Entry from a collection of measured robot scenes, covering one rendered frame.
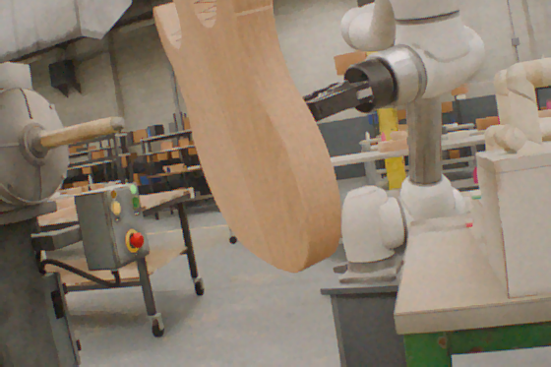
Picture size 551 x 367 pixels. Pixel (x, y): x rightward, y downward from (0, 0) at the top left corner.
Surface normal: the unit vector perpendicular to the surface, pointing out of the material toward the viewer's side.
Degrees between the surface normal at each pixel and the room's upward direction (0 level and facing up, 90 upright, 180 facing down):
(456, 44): 101
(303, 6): 90
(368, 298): 90
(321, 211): 108
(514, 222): 90
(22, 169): 96
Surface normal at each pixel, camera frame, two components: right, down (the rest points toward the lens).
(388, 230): 0.05, 0.06
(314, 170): 0.39, 0.01
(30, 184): 0.94, -0.01
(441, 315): -0.29, 0.10
